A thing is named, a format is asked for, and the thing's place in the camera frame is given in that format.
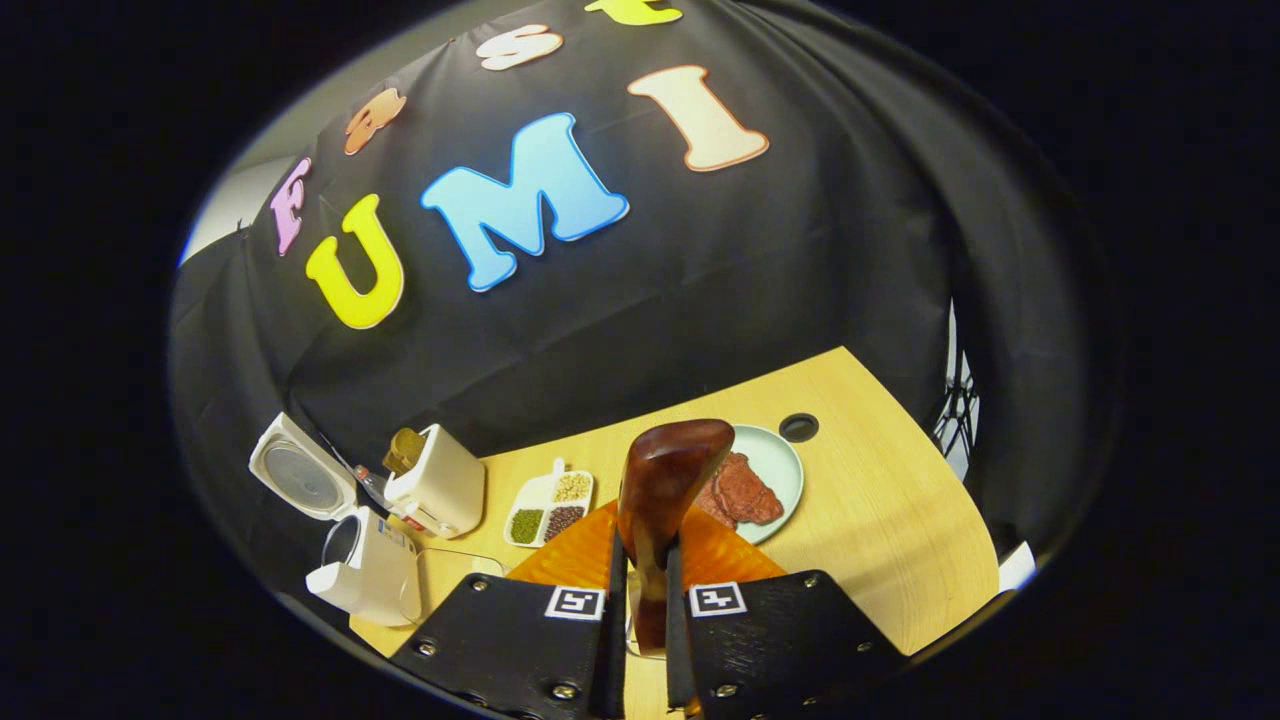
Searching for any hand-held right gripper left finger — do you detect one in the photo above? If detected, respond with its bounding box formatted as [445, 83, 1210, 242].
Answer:
[390, 500, 628, 720]

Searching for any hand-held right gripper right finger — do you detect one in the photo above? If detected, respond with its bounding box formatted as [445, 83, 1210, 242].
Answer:
[665, 505, 908, 720]

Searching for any white rice cooker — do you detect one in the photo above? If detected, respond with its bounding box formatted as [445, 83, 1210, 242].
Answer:
[249, 413, 424, 628]

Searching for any brown wooden spoon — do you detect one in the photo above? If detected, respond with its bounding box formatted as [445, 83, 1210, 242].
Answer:
[617, 419, 736, 657]

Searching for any clear plastic rice box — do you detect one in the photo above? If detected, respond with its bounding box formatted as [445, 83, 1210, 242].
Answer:
[400, 548, 507, 627]

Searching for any white divided seasoning dish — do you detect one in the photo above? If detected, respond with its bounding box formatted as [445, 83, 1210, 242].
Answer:
[503, 458, 595, 549]

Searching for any white toaster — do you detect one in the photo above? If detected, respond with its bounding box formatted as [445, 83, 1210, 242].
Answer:
[384, 424, 487, 540]

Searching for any pale green plate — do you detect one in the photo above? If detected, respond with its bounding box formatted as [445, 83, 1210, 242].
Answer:
[700, 424, 805, 546]

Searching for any clear plastic bottle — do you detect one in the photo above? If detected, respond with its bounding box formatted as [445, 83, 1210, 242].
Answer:
[352, 465, 403, 523]

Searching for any brown bread slice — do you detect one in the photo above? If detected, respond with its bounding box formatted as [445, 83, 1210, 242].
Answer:
[389, 428, 427, 477]

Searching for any black tripod stand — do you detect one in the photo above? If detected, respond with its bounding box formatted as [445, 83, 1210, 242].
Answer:
[932, 300, 983, 479]

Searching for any black backdrop cloth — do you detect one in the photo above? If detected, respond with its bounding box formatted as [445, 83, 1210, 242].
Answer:
[168, 0, 1111, 621]

